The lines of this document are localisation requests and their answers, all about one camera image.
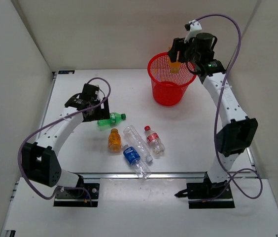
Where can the clear bottle blue label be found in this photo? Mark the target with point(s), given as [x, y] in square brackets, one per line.
[135, 162]

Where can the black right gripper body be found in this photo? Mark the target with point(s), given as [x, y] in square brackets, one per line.
[194, 58]

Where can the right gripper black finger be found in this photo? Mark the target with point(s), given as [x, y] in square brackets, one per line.
[184, 52]
[176, 52]

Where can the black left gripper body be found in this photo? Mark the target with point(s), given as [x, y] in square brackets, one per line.
[95, 102]

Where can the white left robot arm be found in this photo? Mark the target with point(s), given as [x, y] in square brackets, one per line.
[39, 159]

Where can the large clear plastic bottle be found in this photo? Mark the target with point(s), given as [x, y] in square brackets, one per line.
[134, 139]

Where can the clear bottle red cap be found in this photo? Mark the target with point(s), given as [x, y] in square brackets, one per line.
[154, 141]

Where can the green plastic soda bottle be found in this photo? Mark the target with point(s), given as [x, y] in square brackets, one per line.
[114, 119]

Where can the black label sticker, left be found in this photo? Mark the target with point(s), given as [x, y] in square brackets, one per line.
[66, 72]

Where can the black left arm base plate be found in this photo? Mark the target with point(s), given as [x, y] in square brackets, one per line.
[78, 198]

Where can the orange juice bottle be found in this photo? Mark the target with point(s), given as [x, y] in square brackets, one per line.
[114, 141]
[174, 67]

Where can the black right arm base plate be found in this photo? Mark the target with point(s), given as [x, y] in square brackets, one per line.
[200, 197]

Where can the red mesh plastic bin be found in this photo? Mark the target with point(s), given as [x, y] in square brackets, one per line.
[167, 88]

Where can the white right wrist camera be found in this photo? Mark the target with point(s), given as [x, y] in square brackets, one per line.
[193, 28]

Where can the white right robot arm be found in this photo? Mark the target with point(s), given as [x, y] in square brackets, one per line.
[238, 129]

